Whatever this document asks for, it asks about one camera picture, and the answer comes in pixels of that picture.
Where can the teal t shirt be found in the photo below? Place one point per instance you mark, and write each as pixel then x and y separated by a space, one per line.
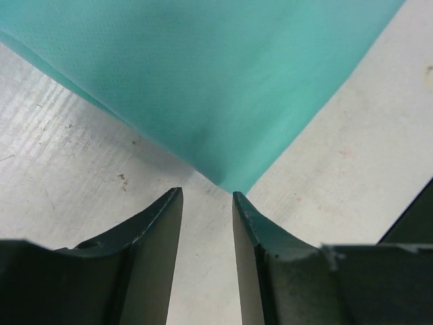
pixel 225 86

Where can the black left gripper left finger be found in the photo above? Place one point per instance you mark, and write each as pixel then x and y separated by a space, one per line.
pixel 122 276

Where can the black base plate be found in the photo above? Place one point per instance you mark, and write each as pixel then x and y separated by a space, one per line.
pixel 414 226

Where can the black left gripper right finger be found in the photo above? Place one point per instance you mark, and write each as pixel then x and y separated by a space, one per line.
pixel 284 280

